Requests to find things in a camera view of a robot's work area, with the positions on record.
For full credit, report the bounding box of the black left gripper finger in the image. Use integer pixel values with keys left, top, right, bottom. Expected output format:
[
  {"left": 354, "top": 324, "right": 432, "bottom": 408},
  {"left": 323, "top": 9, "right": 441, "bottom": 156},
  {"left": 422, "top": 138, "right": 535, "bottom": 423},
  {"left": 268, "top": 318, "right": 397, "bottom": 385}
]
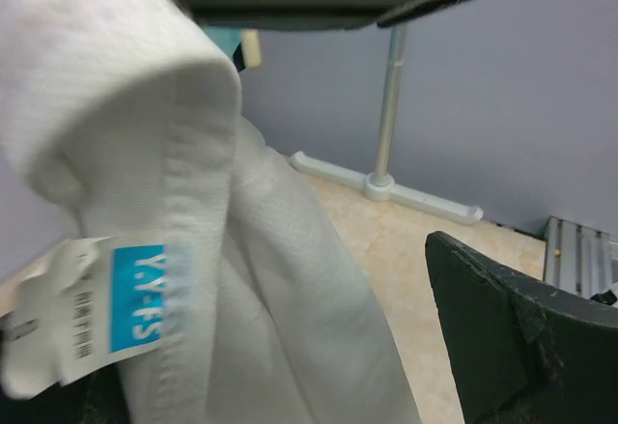
[{"left": 425, "top": 232, "right": 617, "bottom": 423}]

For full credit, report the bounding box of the white t-shirt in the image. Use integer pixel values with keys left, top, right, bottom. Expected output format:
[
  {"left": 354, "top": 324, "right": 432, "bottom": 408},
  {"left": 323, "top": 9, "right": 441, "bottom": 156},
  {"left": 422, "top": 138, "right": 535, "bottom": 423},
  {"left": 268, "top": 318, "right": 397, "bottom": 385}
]
[{"left": 1, "top": 0, "right": 420, "bottom": 423}]

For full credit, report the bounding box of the yellow hanger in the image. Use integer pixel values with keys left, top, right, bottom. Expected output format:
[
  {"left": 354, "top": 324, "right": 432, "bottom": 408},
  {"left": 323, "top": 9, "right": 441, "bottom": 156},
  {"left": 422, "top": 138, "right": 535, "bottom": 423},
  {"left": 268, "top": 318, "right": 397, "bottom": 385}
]
[{"left": 240, "top": 29, "right": 263, "bottom": 69}]

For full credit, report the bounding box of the teal t-shirt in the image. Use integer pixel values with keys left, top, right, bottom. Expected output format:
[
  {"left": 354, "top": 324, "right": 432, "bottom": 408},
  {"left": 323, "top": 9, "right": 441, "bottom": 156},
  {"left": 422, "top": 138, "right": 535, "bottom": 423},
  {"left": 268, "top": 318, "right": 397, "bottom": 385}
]
[{"left": 202, "top": 26, "right": 241, "bottom": 59}]

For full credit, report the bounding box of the metal clothes rack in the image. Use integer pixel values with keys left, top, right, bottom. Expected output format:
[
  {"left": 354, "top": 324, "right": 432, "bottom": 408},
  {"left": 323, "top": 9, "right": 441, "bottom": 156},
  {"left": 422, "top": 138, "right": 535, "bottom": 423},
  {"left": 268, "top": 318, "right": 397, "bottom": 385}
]
[{"left": 289, "top": 22, "right": 485, "bottom": 226}]

